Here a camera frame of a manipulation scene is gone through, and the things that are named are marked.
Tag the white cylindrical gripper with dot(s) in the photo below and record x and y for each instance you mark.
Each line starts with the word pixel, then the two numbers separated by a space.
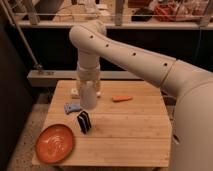
pixel 88 101

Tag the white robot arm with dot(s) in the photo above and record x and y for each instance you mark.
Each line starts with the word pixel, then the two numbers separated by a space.
pixel 191 86

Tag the white eraser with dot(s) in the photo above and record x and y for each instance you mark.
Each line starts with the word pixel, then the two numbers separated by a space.
pixel 74 93

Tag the orange ceramic plate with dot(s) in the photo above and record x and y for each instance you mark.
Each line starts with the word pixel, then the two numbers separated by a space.
pixel 54 144

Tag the orange carrot toy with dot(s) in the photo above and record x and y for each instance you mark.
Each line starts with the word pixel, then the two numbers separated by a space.
pixel 121 98

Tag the wooden table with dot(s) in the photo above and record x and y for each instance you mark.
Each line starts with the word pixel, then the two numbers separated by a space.
pixel 134 133

